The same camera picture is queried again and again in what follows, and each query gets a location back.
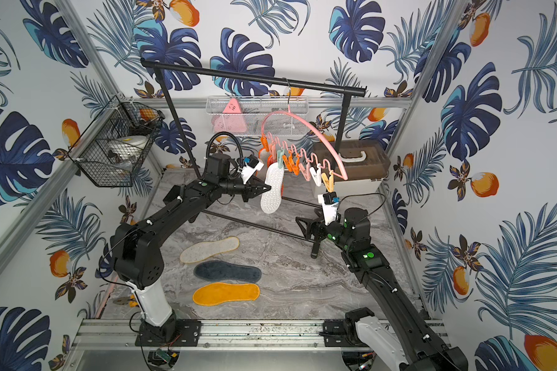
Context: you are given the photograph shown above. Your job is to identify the white shoe insole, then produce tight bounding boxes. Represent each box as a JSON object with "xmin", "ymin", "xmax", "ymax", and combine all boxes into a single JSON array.
[{"xmin": 261, "ymin": 162, "xmax": 285, "ymax": 214}]

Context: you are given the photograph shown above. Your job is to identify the pink clip hanger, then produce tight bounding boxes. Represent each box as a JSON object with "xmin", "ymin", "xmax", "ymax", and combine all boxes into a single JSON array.
[{"xmin": 258, "ymin": 80, "xmax": 349, "ymax": 193}]

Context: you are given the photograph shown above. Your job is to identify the orange shoe insole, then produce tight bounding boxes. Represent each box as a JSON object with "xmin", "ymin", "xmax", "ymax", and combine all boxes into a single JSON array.
[
  {"xmin": 193, "ymin": 282, "xmax": 260, "ymax": 307},
  {"xmin": 179, "ymin": 237, "xmax": 240, "ymax": 264}
]

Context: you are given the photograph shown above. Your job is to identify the dark grey shoe insole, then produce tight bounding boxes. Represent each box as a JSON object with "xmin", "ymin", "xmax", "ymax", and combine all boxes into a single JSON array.
[{"xmin": 193, "ymin": 261, "xmax": 262, "ymax": 284}]

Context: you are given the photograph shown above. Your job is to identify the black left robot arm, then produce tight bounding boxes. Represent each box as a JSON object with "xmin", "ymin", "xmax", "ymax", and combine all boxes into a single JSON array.
[{"xmin": 110, "ymin": 153, "xmax": 271, "ymax": 345}]

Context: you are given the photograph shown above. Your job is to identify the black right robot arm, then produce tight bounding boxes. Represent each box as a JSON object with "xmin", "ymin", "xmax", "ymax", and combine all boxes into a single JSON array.
[{"xmin": 296, "ymin": 207, "xmax": 468, "ymax": 370}]

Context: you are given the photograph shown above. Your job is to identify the pink triangle item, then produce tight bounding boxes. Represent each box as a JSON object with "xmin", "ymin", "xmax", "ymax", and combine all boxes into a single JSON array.
[{"xmin": 212, "ymin": 97, "xmax": 248, "ymax": 134}]

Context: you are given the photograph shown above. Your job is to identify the brown lid storage box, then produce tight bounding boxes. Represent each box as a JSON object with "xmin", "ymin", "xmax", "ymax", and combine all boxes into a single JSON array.
[{"xmin": 311, "ymin": 139, "xmax": 391, "ymax": 182}]

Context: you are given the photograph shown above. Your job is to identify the white bowl in basket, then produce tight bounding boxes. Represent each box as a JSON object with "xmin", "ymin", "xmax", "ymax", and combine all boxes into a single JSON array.
[{"xmin": 108, "ymin": 135, "xmax": 148, "ymax": 160}]

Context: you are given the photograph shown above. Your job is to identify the black garment rack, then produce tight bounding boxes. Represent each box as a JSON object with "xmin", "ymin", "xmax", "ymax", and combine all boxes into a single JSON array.
[{"xmin": 140, "ymin": 57, "xmax": 368, "ymax": 259}]

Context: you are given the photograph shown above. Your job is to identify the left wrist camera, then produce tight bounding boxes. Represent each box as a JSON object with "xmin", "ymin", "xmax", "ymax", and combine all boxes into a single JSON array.
[{"xmin": 241, "ymin": 156, "xmax": 264, "ymax": 184}]

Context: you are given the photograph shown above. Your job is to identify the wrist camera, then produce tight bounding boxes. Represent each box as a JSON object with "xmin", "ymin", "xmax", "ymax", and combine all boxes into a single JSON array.
[
  {"xmin": 317, "ymin": 192, "xmax": 340, "ymax": 226},
  {"xmin": 241, "ymin": 156, "xmax": 264, "ymax": 184}
]

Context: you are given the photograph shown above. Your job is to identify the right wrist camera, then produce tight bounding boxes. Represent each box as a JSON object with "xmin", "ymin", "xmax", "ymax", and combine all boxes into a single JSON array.
[{"xmin": 317, "ymin": 192, "xmax": 340, "ymax": 226}]

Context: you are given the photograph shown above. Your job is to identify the clear wall shelf basket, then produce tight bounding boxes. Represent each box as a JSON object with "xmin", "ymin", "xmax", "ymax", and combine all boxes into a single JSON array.
[{"xmin": 206, "ymin": 96, "xmax": 309, "ymax": 138}]

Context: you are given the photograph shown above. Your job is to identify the black wire basket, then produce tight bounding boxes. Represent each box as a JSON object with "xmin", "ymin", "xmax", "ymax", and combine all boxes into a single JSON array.
[{"xmin": 67, "ymin": 96, "xmax": 165, "ymax": 188}]

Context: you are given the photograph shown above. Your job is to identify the yellow handled pliers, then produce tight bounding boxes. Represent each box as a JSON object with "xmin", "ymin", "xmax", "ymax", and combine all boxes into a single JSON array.
[{"xmin": 113, "ymin": 295, "xmax": 138, "ymax": 308}]

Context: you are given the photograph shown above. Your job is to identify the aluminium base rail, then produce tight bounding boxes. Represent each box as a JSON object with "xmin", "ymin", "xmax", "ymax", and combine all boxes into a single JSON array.
[{"xmin": 71, "ymin": 320, "xmax": 355, "ymax": 351}]

